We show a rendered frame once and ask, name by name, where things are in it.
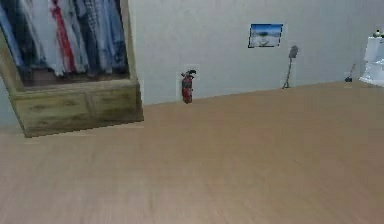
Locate black toilet brush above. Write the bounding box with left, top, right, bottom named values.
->
left=344, top=63, right=357, bottom=83

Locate red fire extinguisher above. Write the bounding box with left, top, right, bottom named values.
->
left=180, top=69, right=197, bottom=105

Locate wooden wardrobe with clothes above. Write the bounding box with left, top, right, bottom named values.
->
left=0, top=0, right=145, bottom=139

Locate blue framed landscape picture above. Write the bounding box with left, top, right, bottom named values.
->
left=247, top=23, right=285, bottom=49

